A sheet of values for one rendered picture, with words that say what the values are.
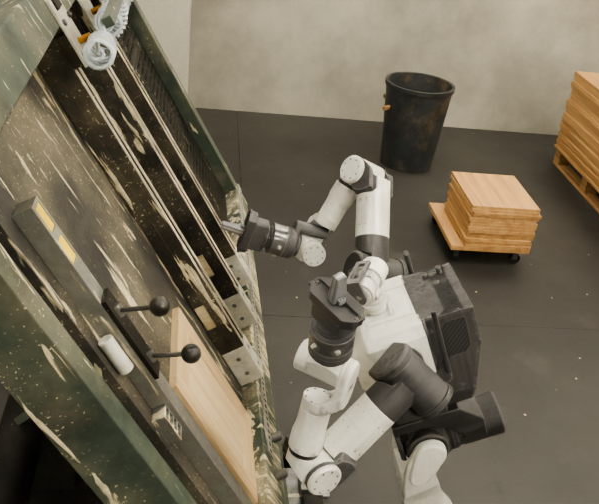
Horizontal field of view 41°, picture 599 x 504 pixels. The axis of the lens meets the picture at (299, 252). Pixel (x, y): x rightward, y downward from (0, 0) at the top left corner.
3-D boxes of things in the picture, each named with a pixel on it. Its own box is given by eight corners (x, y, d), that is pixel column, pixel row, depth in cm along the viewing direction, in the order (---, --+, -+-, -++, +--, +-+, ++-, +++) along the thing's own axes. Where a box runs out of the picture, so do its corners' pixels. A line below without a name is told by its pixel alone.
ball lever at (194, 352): (145, 370, 157) (199, 367, 150) (135, 356, 155) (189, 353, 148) (154, 355, 160) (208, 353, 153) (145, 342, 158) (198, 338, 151)
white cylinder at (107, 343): (96, 347, 148) (119, 378, 152) (111, 341, 147) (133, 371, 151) (98, 338, 150) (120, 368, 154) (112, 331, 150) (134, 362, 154)
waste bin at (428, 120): (445, 178, 617) (463, 96, 585) (376, 174, 610) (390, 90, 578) (429, 151, 664) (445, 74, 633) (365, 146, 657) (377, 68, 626)
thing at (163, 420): (168, 446, 160) (181, 440, 160) (150, 422, 157) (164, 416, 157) (168, 432, 164) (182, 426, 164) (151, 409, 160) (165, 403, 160)
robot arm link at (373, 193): (374, 148, 213) (371, 230, 207) (401, 163, 222) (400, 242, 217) (339, 157, 220) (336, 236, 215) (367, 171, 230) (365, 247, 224)
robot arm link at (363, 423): (305, 465, 184) (374, 396, 183) (332, 506, 174) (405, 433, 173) (276, 447, 176) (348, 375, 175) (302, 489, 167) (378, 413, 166)
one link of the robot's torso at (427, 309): (464, 340, 221) (438, 232, 203) (505, 425, 192) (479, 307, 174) (360, 373, 222) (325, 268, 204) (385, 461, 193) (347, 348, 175)
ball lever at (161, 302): (113, 325, 151) (167, 320, 144) (102, 310, 150) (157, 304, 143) (123, 311, 154) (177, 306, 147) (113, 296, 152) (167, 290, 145)
